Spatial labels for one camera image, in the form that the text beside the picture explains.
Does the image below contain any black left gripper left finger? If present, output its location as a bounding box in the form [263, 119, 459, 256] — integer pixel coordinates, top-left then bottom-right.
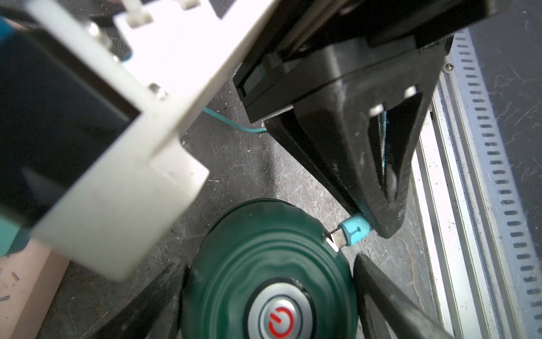
[92, 260, 189, 338]

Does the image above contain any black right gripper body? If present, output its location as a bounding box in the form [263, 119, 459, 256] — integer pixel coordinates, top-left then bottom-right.
[234, 1, 510, 122]

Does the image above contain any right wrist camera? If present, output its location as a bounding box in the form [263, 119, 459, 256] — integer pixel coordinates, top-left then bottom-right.
[1, 1, 278, 281]

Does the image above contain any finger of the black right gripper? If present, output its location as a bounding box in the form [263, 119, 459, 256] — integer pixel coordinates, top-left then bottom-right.
[264, 110, 361, 215]
[294, 46, 445, 238]

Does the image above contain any teal USB cable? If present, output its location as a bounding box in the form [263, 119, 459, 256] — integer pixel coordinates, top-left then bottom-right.
[202, 105, 388, 254]

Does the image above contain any teal USB charger adapter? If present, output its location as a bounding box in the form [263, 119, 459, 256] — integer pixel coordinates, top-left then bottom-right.
[0, 215, 30, 257]

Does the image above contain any metal base rail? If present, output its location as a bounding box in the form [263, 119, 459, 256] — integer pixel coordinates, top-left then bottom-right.
[412, 29, 541, 338]

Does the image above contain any pink power strip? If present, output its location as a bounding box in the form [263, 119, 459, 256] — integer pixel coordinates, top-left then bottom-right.
[1, 240, 69, 338]

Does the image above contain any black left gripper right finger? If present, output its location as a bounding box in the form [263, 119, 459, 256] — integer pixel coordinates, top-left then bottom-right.
[353, 254, 452, 338]

